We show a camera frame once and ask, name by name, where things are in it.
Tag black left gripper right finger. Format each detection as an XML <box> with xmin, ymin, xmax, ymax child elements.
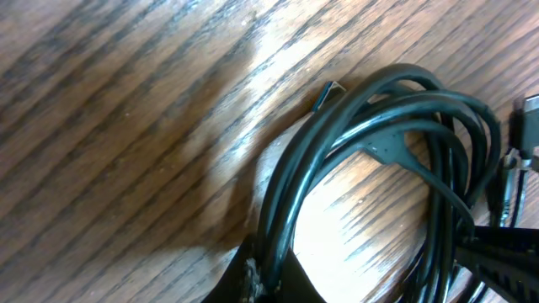
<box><xmin>455</xmin><ymin>226</ymin><xmax>538</xmax><ymax>303</ymax></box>

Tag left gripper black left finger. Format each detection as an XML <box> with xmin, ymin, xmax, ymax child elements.
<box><xmin>202</xmin><ymin>235</ymin><xmax>325</xmax><ymax>303</ymax></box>

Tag thin black USB-C cable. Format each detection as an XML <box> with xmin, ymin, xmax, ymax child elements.
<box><xmin>395</xmin><ymin>94</ymin><xmax>539</xmax><ymax>303</ymax></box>

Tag thick black USB-A cable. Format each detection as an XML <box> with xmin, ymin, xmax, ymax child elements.
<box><xmin>254</xmin><ymin>62</ymin><xmax>502</xmax><ymax>295</ymax></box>

